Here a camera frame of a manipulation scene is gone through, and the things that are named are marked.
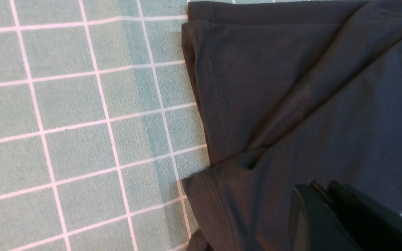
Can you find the green checkered table cloth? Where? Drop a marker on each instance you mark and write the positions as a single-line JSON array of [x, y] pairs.
[[98, 125]]

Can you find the dark gray long-sleeve top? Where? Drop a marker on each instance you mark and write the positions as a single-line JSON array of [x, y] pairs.
[[289, 93]]

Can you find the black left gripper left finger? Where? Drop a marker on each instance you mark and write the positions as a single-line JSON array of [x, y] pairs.
[[313, 222]]

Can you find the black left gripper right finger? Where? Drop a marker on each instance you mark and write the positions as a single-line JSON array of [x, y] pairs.
[[373, 226]]

